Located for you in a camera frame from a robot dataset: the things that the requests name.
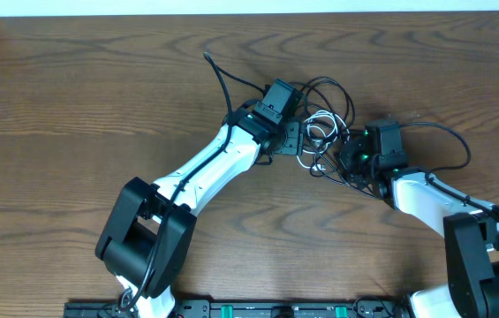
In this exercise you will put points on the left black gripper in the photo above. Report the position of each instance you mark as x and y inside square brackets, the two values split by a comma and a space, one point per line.
[293, 138]

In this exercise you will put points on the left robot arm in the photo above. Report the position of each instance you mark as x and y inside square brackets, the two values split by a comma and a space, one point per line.
[147, 235]

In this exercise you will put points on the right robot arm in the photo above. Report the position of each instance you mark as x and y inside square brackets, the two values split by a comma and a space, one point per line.
[374, 159]

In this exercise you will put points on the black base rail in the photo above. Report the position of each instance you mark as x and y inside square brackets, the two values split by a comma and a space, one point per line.
[368, 308]

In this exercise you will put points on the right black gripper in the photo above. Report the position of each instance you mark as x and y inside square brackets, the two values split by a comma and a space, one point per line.
[351, 157]

